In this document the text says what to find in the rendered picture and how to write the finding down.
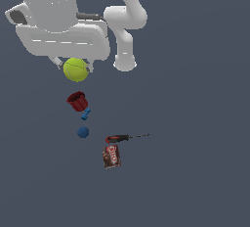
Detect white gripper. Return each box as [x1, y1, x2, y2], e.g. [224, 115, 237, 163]
[4, 2, 111, 73]

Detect yellow-green tennis ball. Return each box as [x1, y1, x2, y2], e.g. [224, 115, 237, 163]
[62, 57, 90, 83]

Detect dark red cup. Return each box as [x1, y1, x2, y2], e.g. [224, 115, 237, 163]
[65, 90, 89, 113]

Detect small blue bolt-shaped piece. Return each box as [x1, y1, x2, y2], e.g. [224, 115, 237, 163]
[80, 108, 92, 121]

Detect small blue ball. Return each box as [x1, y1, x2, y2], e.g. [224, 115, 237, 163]
[76, 125, 90, 139]

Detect red and black screwdriver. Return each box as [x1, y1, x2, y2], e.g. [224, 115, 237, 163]
[104, 133, 150, 145]

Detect brown pudding box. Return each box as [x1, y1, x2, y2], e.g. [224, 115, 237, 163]
[102, 144, 122, 170]

